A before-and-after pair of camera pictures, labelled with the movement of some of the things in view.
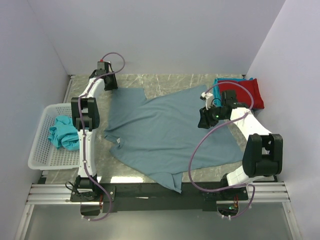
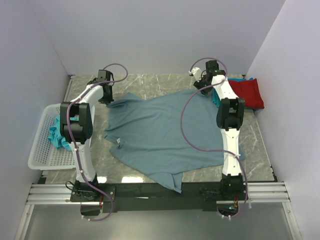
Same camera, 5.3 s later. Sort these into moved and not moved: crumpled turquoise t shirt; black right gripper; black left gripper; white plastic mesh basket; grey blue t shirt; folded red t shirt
Moved: black left gripper; black right gripper
Not moved: white plastic mesh basket; grey blue t shirt; crumpled turquoise t shirt; folded red t shirt
